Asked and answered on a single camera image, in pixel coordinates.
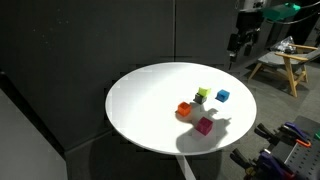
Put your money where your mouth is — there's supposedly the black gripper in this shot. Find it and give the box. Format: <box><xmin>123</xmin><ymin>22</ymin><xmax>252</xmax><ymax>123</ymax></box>
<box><xmin>227</xmin><ymin>9</ymin><xmax>265</xmax><ymax>63</ymax></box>

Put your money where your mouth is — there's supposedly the lime green block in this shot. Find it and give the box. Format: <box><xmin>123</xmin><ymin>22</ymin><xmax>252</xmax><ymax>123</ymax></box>
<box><xmin>197</xmin><ymin>86</ymin><xmax>212</xmax><ymax>98</ymax></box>

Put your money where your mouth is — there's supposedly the blue block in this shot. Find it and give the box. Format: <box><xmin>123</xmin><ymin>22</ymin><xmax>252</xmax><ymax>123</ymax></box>
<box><xmin>215</xmin><ymin>88</ymin><xmax>231</xmax><ymax>103</ymax></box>

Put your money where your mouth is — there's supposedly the gray block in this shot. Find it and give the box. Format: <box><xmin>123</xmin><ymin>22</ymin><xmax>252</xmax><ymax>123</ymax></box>
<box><xmin>193</xmin><ymin>93</ymin><xmax>208</xmax><ymax>105</ymax></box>

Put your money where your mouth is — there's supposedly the orange block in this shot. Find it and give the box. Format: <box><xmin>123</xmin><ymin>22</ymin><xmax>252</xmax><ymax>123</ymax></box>
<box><xmin>176</xmin><ymin>101</ymin><xmax>192</xmax><ymax>117</ymax></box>

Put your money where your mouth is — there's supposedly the magenta block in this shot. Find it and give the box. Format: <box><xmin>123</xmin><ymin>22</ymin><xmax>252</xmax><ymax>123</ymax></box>
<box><xmin>195</xmin><ymin>116</ymin><xmax>214</xmax><ymax>136</ymax></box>

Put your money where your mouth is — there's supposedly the clear plastic bag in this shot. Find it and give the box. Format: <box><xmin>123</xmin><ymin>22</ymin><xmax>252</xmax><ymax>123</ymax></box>
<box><xmin>270</xmin><ymin>35</ymin><xmax>298</xmax><ymax>55</ymax></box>

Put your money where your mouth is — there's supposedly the wooden armchair gray cushion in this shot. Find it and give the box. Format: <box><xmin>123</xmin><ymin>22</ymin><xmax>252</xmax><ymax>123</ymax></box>
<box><xmin>247</xmin><ymin>42</ymin><xmax>320</xmax><ymax>99</ymax></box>

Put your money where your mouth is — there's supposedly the black clamp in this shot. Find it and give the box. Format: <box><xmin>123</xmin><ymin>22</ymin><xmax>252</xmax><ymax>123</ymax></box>
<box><xmin>254</xmin><ymin>122</ymin><xmax>282</xmax><ymax>145</ymax></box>
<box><xmin>229</xmin><ymin>147</ymin><xmax>258</xmax><ymax>172</ymax></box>

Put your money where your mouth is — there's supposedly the black perforated tool cart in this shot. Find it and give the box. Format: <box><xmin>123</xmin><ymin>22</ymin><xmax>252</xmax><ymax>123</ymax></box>
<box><xmin>266</xmin><ymin>114</ymin><xmax>320</xmax><ymax>180</ymax></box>

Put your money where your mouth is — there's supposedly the white table base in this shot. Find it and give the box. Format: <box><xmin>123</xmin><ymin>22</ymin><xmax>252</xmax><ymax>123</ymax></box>
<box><xmin>175</xmin><ymin>153</ymin><xmax>198</xmax><ymax>180</ymax></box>

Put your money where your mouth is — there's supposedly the purple clamp with orange handle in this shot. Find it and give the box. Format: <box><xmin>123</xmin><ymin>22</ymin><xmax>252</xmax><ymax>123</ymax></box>
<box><xmin>282</xmin><ymin>121</ymin><xmax>313</xmax><ymax>149</ymax></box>

